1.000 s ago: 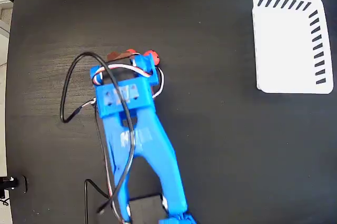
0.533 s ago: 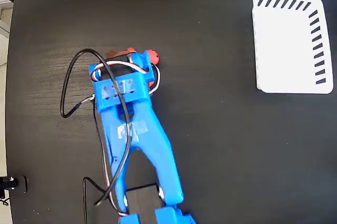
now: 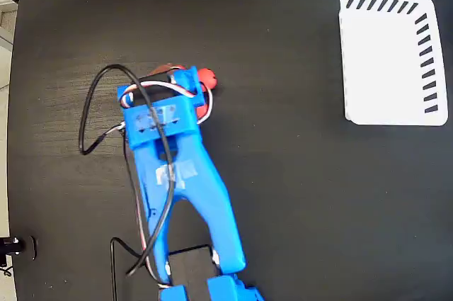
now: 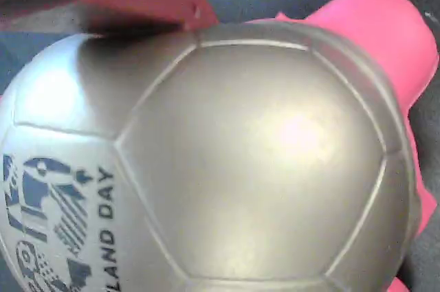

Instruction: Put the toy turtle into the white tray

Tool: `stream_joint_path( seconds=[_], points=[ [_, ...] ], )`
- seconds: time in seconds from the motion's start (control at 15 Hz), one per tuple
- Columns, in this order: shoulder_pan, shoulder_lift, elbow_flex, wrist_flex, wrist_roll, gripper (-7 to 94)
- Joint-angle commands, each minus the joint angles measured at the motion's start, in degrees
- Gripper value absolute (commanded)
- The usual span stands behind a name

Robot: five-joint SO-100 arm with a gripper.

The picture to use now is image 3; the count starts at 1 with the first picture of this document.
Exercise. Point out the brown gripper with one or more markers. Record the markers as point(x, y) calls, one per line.
point(190, 83)

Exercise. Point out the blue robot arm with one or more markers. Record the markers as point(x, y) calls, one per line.
point(198, 187)

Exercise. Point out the white slotted tray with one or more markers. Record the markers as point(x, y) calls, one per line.
point(382, 67)

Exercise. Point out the black clamp mount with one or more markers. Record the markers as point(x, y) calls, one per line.
point(14, 245)

